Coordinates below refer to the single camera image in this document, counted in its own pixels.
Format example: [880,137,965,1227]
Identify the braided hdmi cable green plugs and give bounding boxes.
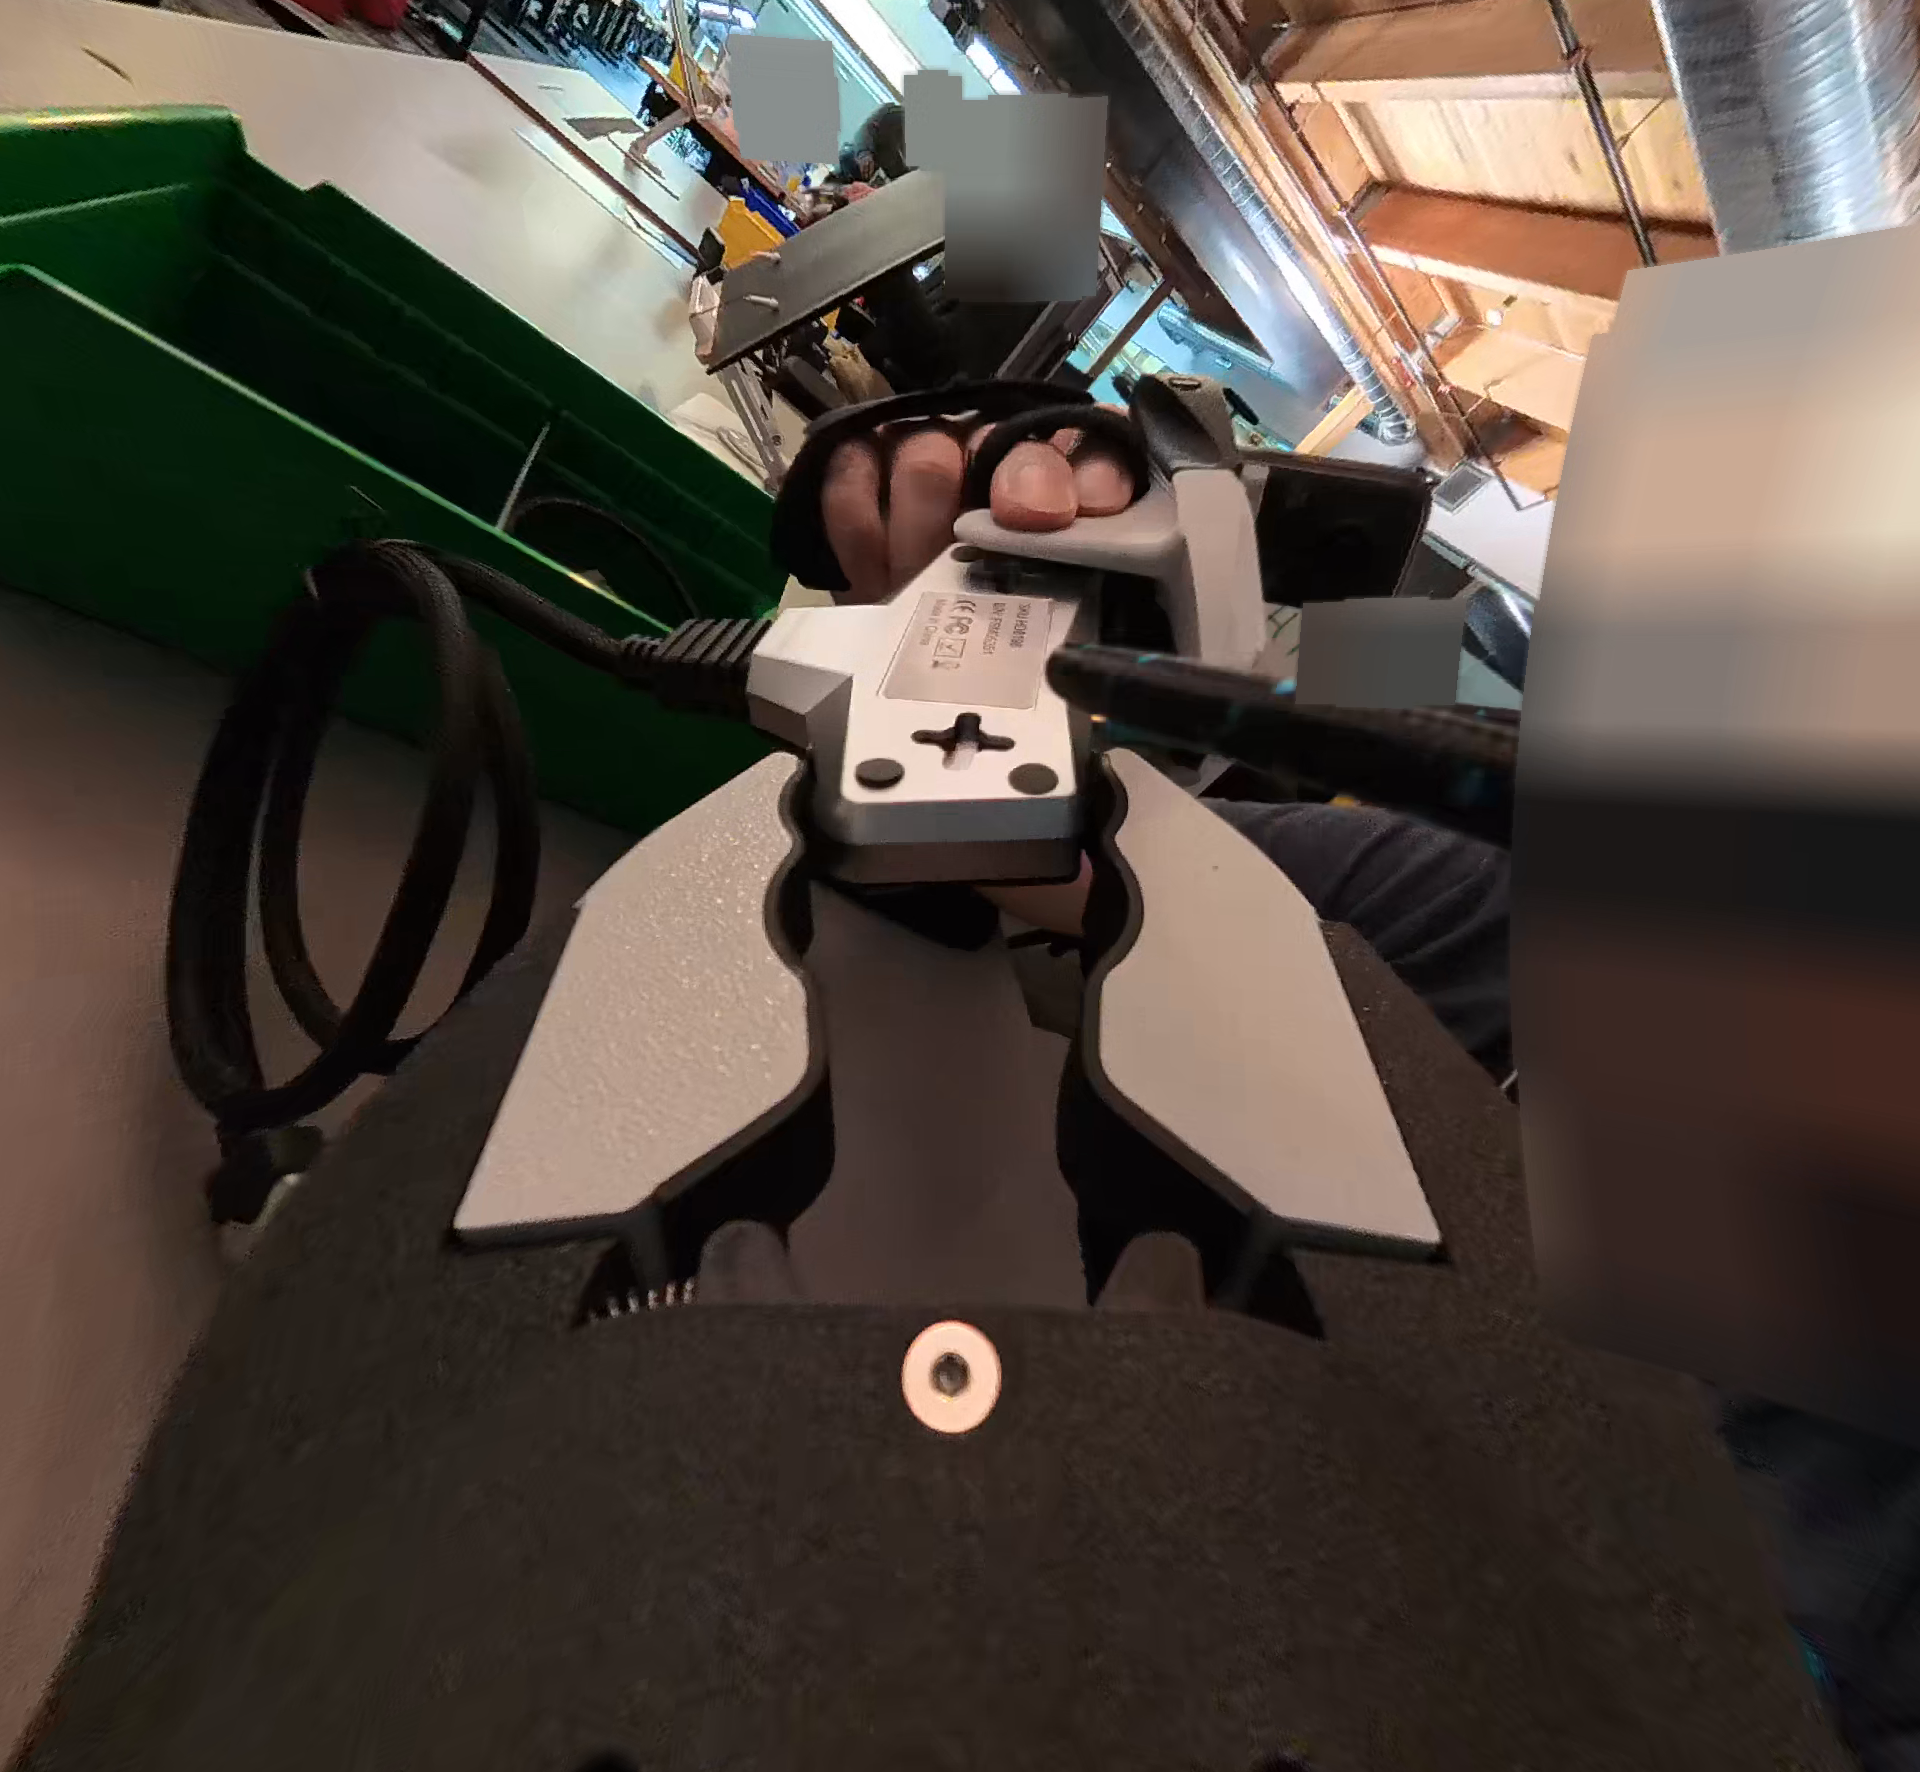
[1046,637,1525,827]

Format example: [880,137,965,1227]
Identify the black cable with silver plug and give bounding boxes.
[166,537,790,1220]

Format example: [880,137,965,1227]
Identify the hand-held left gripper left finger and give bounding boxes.
[451,767,818,1247]

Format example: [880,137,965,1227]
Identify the silver ventilation duct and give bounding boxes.
[1607,0,1920,258]

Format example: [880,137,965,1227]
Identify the person's right hand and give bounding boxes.
[826,429,1096,604]

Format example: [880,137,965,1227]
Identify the green plastic bin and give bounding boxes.
[0,108,790,827]

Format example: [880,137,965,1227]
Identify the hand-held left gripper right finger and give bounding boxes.
[1083,747,1449,1256]

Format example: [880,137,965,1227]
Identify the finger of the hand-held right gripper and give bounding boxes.
[956,469,1266,688]

